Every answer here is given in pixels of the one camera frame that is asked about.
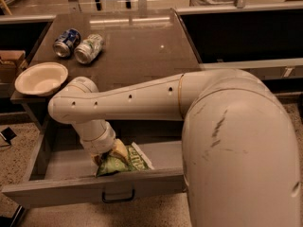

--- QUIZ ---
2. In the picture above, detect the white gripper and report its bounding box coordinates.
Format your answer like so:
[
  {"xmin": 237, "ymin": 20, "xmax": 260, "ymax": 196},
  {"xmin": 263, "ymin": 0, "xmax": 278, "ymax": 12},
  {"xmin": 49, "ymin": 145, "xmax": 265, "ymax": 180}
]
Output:
[{"xmin": 73, "ymin": 119, "xmax": 128, "ymax": 166}]

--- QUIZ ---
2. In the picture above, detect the green jalapeno chip bag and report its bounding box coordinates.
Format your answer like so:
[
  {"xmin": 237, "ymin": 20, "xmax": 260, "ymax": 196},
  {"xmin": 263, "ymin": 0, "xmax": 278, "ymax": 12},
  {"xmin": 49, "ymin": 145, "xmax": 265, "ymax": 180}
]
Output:
[{"xmin": 95, "ymin": 142, "xmax": 153, "ymax": 177}]

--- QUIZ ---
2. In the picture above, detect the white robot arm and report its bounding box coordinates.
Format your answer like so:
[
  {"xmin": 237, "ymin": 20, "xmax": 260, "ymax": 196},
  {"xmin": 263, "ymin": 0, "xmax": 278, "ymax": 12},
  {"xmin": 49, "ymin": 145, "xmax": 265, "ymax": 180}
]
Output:
[{"xmin": 48, "ymin": 69, "xmax": 300, "ymax": 227}]

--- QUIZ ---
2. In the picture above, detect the open grey top drawer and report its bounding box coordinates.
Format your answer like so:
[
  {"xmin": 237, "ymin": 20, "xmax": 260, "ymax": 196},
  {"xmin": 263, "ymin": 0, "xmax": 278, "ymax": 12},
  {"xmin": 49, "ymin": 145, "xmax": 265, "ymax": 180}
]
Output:
[{"xmin": 2, "ymin": 119, "xmax": 185, "ymax": 208}]

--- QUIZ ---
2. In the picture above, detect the white paper bowl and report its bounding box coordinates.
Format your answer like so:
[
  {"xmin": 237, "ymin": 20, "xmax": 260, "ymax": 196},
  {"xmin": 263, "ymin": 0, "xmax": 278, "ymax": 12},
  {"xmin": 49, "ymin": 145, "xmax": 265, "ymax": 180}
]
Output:
[{"xmin": 15, "ymin": 62, "xmax": 68, "ymax": 96}]

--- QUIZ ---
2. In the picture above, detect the black floor device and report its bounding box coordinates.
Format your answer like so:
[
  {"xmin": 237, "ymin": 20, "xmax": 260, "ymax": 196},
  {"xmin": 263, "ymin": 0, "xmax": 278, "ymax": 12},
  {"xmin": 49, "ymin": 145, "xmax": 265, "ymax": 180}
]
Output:
[{"xmin": 0, "ymin": 127, "xmax": 16, "ymax": 145}]

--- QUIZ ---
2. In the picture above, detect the blue soda can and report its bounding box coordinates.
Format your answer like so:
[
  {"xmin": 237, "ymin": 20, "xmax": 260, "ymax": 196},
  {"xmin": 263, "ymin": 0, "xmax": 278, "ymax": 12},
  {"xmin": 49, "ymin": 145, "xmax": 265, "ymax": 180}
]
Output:
[{"xmin": 53, "ymin": 28, "xmax": 81, "ymax": 58}]

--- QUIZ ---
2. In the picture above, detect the cardboard box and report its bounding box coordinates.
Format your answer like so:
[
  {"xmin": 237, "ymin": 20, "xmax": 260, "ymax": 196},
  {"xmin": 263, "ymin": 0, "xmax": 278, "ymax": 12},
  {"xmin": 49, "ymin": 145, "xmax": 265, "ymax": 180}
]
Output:
[{"xmin": 0, "ymin": 50, "xmax": 28, "ymax": 83}]

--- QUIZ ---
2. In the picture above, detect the grey metal railing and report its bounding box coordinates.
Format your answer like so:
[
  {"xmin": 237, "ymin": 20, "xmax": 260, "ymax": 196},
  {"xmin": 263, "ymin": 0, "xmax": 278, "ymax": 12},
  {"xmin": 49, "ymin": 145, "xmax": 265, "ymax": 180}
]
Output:
[{"xmin": 176, "ymin": 1, "xmax": 303, "ymax": 79}]

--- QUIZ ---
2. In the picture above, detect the black drawer handle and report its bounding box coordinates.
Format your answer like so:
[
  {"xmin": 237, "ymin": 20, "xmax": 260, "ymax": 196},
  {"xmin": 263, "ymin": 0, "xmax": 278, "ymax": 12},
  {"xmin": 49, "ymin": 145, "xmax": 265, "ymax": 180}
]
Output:
[{"xmin": 101, "ymin": 189, "xmax": 135, "ymax": 203}]

